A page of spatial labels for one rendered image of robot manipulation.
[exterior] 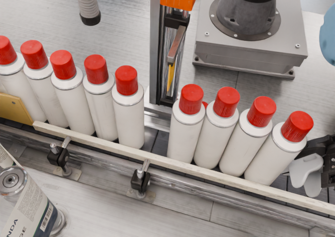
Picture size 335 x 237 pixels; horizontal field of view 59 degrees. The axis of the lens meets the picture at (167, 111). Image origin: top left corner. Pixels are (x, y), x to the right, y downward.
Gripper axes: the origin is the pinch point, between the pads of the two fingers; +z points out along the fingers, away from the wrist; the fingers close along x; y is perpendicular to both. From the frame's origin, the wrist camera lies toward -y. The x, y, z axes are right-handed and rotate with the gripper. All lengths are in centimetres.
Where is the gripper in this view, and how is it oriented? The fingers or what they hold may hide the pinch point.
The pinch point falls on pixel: (288, 167)
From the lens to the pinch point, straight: 58.0
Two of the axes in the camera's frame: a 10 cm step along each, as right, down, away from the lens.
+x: 8.1, 5.1, 3.1
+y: -2.7, 7.8, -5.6
